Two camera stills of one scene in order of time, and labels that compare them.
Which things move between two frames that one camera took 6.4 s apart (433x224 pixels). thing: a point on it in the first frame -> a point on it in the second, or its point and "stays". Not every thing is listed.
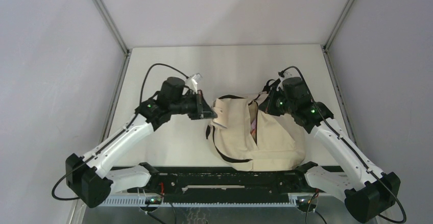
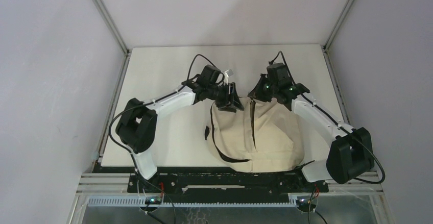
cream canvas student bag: (246, 137) stays
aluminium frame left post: (104, 10) stays
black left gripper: (202, 110) -> (231, 101)
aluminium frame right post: (343, 15) stays
